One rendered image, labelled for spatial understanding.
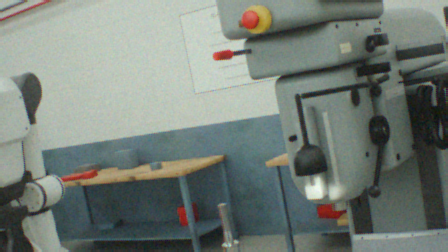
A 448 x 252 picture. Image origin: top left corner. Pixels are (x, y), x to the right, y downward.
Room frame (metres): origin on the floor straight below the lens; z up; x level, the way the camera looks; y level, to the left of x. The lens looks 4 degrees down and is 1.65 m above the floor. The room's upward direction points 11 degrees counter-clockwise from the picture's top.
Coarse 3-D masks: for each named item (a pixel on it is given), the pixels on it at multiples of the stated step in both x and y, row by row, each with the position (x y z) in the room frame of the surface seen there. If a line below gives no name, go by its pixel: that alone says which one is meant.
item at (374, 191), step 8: (376, 120) 1.59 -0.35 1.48; (384, 120) 1.61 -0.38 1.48; (376, 128) 1.58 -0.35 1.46; (384, 128) 1.60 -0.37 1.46; (376, 136) 1.59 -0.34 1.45; (384, 136) 1.59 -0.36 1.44; (376, 144) 1.61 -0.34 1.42; (376, 168) 1.54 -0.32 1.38; (376, 176) 1.53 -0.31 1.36; (376, 184) 1.52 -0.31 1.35; (368, 192) 1.51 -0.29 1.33; (376, 192) 1.50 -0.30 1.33
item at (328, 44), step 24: (312, 24) 1.51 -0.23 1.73; (336, 24) 1.49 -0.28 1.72; (360, 24) 1.61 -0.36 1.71; (264, 48) 1.57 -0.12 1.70; (288, 48) 1.53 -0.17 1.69; (312, 48) 1.50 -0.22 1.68; (336, 48) 1.48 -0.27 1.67; (360, 48) 1.58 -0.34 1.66; (384, 48) 1.72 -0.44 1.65; (264, 72) 1.58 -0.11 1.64; (288, 72) 1.55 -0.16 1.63
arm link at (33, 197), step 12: (36, 132) 1.76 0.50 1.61; (24, 144) 1.72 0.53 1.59; (36, 144) 1.75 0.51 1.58; (24, 156) 1.72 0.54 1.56; (36, 156) 1.74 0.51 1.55; (36, 168) 1.74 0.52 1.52; (60, 180) 1.80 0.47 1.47; (24, 192) 1.70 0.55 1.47; (36, 192) 1.69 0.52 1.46; (24, 204) 1.70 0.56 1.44; (36, 204) 1.69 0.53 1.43
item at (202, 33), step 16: (192, 16) 6.99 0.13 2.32; (208, 16) 6.88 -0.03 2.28; (192, 32) 7.01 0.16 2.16; (208, 32) 6.90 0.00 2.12; (192, 48) 7.03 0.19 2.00; (208, 48) 6.92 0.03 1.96; (224, 48) 6.81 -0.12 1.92; (240, 48) 6.71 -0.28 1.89; (192, 64) 7.05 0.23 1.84; (208, 64) 6.94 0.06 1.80; (224, 64) 6.83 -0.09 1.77; (240, 64) 6.73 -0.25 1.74; (192, 80) 7.08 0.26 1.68; (208, 80) 6.96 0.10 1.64; (224, 80) 6.85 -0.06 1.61; (240, 80) 6.75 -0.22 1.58; (272, 80) 6.54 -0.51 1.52
